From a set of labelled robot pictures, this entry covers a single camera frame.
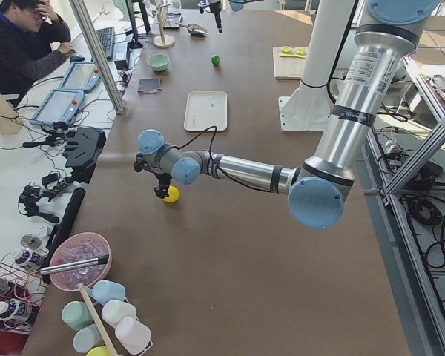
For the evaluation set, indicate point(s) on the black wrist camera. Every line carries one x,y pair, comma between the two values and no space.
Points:
140,163

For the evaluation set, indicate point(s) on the wooden mug tree stand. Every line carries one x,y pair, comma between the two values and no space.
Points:
163,40

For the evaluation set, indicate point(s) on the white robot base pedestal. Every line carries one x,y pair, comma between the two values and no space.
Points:
308,108

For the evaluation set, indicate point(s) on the aluminium frame post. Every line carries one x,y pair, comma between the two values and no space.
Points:
86,25

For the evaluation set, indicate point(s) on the green lime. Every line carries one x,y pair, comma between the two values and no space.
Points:
215,60

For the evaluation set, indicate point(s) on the yellow lemon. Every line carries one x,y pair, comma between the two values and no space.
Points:
174,194

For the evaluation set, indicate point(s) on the seated person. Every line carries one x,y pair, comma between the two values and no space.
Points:
34,41

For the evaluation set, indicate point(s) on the metal scoop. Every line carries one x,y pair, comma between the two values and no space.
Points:
195,29

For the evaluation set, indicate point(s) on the blue teach pendant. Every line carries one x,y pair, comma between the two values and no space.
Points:
60,105
83,76

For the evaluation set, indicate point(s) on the mint green bowl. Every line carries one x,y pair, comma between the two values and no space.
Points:
158,62

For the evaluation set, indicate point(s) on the black keyboard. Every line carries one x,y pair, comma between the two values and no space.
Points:
106,40

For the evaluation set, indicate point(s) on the pink bowl with ice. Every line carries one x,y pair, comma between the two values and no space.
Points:
90,255

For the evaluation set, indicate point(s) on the cream rabbit tray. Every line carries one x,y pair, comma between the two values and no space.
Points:
205,109

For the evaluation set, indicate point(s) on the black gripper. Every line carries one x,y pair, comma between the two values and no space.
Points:
164,181
217,16

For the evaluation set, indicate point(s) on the wooden cutting board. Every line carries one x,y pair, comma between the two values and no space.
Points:
287,66

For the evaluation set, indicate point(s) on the grey folded cloth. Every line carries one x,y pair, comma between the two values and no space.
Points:
151,85

